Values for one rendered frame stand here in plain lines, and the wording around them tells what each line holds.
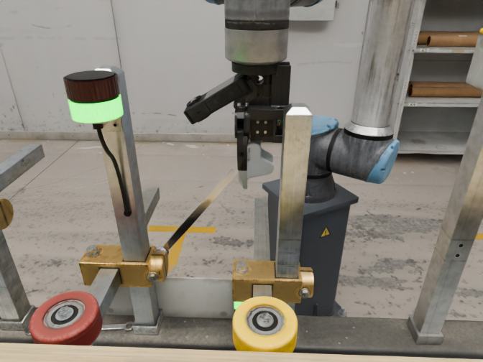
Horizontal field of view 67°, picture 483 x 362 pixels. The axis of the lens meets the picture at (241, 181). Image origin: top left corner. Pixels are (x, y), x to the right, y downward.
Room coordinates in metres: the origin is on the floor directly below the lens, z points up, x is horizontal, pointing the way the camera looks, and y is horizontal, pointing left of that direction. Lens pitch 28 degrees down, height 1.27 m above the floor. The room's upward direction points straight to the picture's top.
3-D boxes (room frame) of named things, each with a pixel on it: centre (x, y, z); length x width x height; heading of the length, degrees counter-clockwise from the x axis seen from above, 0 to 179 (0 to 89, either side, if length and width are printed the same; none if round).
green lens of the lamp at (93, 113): (0.44, 0.18, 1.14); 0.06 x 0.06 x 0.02
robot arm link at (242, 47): (0.56, -0.02, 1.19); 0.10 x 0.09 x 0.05; 178
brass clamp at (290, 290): (0.47, -0.05, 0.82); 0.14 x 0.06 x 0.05; 88
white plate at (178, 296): (0.51, 0.14, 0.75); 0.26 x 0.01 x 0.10; 88
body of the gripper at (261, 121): (0.56, -0.03, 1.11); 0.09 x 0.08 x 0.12; 88
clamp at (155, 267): (0.48, 0.20, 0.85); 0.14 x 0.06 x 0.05; 88
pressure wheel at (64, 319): (0.33, 0.22, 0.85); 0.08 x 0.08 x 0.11
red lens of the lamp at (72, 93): (0.44, 0.18, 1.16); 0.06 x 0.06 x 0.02
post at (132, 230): (0.48, 0.17, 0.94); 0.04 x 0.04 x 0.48; 88
